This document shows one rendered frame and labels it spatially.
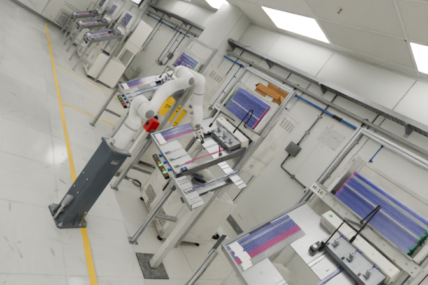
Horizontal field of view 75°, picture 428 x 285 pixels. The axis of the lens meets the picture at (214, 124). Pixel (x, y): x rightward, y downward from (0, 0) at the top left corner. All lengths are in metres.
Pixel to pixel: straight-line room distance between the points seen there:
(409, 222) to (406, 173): 1.68
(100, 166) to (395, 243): 1.94
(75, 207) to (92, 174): 0.29
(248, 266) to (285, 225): 0.40
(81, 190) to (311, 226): 1.66
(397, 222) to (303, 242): 0.55
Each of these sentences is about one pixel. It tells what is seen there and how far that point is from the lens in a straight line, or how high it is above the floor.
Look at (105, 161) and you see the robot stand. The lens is 2.18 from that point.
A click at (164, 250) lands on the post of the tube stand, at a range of 2.51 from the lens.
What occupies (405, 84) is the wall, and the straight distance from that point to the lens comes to 4.05.
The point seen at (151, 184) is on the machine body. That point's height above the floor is 0.24.
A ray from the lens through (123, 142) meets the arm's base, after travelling 2.16.
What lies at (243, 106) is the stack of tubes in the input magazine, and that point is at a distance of 2.81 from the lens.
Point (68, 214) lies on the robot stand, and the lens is 2.43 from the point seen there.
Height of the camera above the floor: 1.50
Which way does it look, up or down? 6 degrees down
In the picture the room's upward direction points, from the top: 37 degrees clockwise
